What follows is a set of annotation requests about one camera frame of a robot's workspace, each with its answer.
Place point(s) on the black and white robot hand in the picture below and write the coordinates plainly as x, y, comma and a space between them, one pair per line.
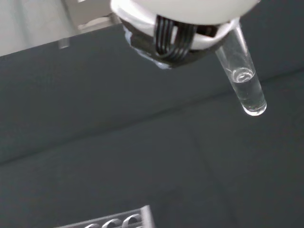
180, 21

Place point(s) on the clear acrylic test tube rack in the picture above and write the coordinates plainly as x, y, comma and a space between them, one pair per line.
114, 219

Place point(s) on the small clear acrylic block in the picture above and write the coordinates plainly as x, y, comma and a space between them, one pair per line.
63, 43

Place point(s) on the black bench cloth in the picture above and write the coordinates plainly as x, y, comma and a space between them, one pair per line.
118, 142

